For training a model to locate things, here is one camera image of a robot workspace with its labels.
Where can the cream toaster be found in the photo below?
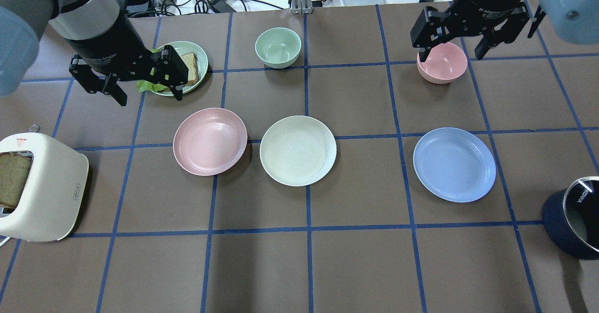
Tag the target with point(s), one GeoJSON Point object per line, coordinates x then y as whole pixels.
{"type": "Point", "coordinates": [52, 195]}

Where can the lettuce leaf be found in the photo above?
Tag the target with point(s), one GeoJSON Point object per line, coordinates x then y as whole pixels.
{"type": "Point", "coordinates": [144, 85]}

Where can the pink plate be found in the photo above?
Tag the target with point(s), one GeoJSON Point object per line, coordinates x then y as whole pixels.
{"type": "Point", "coordinates": [210, 141]}

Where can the dark blue pot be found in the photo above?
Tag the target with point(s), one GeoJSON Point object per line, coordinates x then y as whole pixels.
{"type": "Point", "coordinates": [571, 218]}

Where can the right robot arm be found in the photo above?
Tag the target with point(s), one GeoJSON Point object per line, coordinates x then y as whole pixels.
{"type": "Point", "coordinates": [574, 21]}

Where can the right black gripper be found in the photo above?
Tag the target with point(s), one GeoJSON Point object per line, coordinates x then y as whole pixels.
{"type": "Point", "coordinates": [486, 0]}

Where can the green bowl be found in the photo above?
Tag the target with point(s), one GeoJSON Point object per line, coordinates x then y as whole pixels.
{"type": "Point", "coordinates": [278, 47]}

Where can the cream plate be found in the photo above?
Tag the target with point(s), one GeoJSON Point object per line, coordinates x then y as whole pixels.
{"type": "Point", "coordinates": [297, 151]}

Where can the green plate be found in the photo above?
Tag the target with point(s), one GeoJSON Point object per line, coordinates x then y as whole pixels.
{"type": "Point", "coordinates": [182, 47]}

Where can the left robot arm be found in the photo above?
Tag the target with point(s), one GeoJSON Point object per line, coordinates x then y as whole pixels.
{"type": "Point", "coordinates": [23, 22]}

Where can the blue plate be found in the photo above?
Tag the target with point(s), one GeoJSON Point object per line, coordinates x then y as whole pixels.
{"type": "Point", "coordinates": [454, 165]}

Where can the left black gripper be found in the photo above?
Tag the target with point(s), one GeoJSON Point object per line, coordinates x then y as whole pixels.
{"type": "Point", "coordinates": [106, 40]}

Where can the pink bowl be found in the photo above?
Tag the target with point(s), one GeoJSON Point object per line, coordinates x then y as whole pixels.
{"type": "Point", "coordinates": [445, 63]}

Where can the bread slice in toaster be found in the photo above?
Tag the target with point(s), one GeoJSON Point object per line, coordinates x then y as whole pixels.
{"type": "Point", "coordinates": [14, 171]}

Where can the bread slice on plate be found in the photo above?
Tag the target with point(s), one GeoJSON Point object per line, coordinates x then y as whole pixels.
{"type": "Point", "coordinates": [190, 60]}

